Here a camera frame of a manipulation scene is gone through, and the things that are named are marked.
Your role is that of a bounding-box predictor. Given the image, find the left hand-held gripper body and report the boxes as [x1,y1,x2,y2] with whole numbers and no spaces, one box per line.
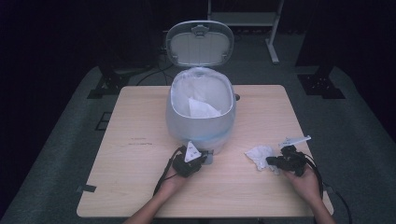
[172,141,209,178]

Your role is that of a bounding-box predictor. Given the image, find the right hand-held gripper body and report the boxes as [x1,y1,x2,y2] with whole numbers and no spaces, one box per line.
[278,134,312,177]

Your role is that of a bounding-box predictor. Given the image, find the white grey pedal trash bin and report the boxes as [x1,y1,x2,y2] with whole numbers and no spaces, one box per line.
[164,20,241,165]

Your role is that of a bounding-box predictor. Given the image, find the person's left hand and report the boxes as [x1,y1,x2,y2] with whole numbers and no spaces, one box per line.
[158,169,191,200]

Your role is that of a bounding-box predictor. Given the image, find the person's right hand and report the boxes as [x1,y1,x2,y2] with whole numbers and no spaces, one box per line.
[281,163,324,204]

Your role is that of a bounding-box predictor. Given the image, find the clear plastic bin liner bag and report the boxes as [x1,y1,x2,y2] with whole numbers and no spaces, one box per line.
[166,66,237,155]

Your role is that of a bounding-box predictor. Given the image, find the flat white tissue paper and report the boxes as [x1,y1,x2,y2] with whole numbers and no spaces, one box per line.
[188,96,222,119]

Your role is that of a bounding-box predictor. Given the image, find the black stand base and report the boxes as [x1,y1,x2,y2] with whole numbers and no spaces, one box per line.
[295,0,347,100]
[87,63,157,100]

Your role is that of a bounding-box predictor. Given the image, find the black floor outlet plate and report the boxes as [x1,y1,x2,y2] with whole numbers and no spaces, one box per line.
[94,111,114,132]

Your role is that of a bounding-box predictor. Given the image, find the grey tape strip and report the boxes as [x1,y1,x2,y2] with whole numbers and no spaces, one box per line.
[76,184,97,194]

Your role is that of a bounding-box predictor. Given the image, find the white metal stand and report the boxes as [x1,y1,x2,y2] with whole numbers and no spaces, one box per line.
[206,0,286,64]

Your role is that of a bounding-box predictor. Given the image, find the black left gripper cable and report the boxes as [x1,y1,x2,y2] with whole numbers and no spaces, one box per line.
[152,146,186,196]

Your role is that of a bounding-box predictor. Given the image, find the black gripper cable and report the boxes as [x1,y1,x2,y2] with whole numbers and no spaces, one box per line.
[152,146,186,196]
[303,153,353,224]

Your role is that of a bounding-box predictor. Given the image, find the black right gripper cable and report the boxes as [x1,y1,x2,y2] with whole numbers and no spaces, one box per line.
[303,153,353,224]

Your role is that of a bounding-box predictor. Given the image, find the black floor cables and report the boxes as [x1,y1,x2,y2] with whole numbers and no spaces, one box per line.
[135,29,176,87]

